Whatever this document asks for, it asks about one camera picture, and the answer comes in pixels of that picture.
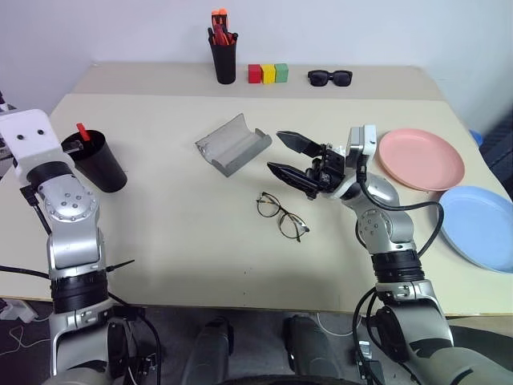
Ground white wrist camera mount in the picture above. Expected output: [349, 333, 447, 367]
[345, 124, 378, 170]
[0, 108, 77, 180]

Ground dark rounded robot leg shape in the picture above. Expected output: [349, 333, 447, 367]
[281, 314, 342, 385]
[187, 314, 236, 385]

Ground grey felt glasses case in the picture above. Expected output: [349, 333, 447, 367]
[195, 113, 273, 178]

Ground tall black pen cup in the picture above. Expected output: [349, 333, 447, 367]
[208, 31, 240, 85]

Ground small black floor box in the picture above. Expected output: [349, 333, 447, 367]
[353, 339, 386, 379]

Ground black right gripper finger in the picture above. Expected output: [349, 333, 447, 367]
[266, 161, 322, 199]
[276, 130, 324, 159]

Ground black ribbed object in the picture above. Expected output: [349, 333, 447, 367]
[479, 115, 513, 178]

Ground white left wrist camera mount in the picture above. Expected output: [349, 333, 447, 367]
[0, 108, 77, 180]

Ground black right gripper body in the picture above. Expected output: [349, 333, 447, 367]
[306, 141, 348, 198]

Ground thin dark rimmed eyeglasses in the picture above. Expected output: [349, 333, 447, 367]
[256, 191, 311, 244]

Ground blue plate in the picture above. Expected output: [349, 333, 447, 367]
[436, 185, 513, 275]

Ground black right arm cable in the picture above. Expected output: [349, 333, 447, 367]
[352, 158, 445, 362]

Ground black sunglasses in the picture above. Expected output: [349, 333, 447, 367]
[307, 70, 354, 88]

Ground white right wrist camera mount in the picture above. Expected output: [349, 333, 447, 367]
[345, 124, 378, 170]

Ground white floor cable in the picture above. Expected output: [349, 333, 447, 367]
[315, 311, 362, 334]

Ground wide black plastic cup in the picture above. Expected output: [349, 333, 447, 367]
[59, 128, 129, 194]

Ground white power strip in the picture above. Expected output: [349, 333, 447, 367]
[0, 298, 38, 322]

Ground pink plate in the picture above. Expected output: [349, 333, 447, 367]
[378, 128, 467, 193]

